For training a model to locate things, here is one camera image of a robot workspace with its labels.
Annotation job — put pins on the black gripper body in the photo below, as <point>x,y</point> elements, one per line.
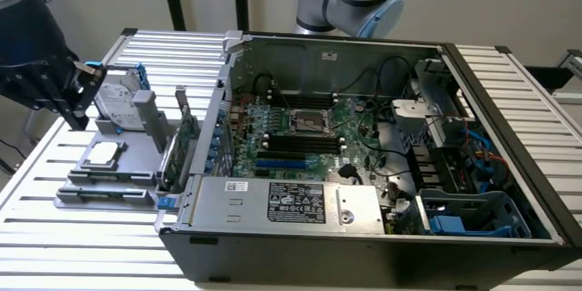
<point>32,49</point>

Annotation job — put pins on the green RAM stick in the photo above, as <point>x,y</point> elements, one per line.
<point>111,197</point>
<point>108,176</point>

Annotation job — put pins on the blue expansion slot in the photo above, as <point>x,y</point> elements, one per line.
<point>279,164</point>

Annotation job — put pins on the black RAM slot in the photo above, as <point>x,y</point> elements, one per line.
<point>303,150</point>
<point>303,145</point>
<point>303,101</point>
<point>303,93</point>
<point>303,141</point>
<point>303,136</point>
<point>303,105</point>
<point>303,97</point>

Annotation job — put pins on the silver hard disk blue carrier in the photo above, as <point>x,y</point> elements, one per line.
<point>115,103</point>

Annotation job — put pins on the silver CPU chip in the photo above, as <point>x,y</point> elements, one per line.
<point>103,154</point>

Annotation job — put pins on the grey parts rack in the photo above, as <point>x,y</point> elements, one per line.
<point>131,154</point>

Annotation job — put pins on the green graphics card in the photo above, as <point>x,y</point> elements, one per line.
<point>178,148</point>

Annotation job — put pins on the blue case latch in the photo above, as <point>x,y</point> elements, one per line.
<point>167,202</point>

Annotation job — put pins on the grey power supply unit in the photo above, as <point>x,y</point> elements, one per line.
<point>254,209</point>

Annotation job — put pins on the green motherboard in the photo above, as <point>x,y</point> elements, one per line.
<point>350,141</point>

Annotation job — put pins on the black open PC case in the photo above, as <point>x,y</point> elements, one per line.
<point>363,257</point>

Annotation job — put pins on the metal disk bay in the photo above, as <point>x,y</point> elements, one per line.
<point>443,107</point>

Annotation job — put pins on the blue plastic drive cage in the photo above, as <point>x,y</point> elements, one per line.
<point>473,216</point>

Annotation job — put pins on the CPU socket with metal frame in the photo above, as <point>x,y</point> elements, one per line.
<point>308,121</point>

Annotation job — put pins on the black bracket beside table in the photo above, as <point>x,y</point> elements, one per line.
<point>550,76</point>

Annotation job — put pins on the aluminium rail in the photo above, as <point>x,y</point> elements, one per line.
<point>570,61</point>

